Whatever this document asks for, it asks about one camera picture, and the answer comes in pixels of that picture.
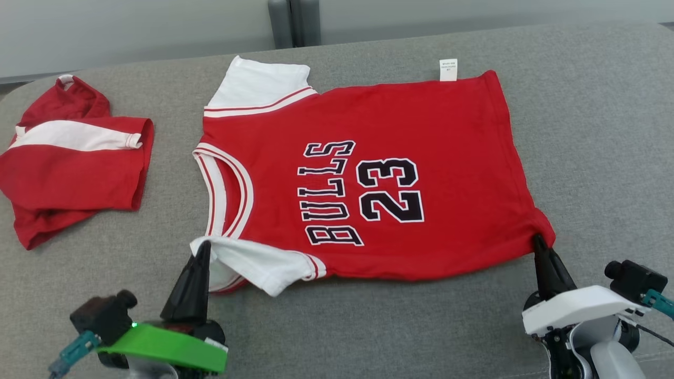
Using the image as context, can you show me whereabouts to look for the red shorts with white stripe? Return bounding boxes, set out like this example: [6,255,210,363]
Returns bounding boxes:
[0,74,155,251]

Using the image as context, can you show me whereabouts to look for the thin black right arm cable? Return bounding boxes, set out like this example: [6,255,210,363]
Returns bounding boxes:
[631,322,674,349]

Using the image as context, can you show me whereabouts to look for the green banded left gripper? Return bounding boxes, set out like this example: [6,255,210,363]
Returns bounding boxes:
[96,241,229,375]

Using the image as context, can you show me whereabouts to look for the teal left camera cable connector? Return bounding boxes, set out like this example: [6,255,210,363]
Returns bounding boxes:
[48,330,101,379]

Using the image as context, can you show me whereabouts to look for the teal camera cable connector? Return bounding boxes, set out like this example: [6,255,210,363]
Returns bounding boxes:
[48,330,101,379]
[641,289,674,320]

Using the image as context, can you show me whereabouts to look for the teal right camera cable connector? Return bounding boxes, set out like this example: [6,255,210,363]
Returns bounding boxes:
[641,289,674,320]

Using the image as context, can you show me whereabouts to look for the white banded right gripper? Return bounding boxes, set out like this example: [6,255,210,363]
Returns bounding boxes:
[522,234,651,379]

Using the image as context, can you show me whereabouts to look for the red Bulls 23 jersey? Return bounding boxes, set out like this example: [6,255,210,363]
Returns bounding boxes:
[190,55,557,298]

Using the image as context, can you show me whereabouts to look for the grey metal frame post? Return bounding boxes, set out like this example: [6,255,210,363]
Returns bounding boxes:
[267,0,321,49]

